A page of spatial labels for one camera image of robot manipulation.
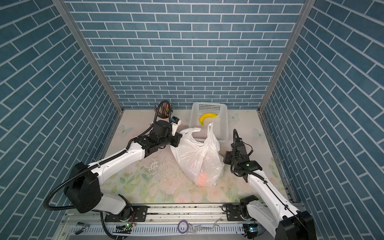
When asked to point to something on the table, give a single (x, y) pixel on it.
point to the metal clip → (84, 227)
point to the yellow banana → (206, 115)
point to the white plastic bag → (201, 162)
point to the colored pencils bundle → (164, 109)
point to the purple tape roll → (183, 226)
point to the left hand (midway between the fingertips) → (182, 135)
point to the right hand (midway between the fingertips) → (226, 152)
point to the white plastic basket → (220, 122)
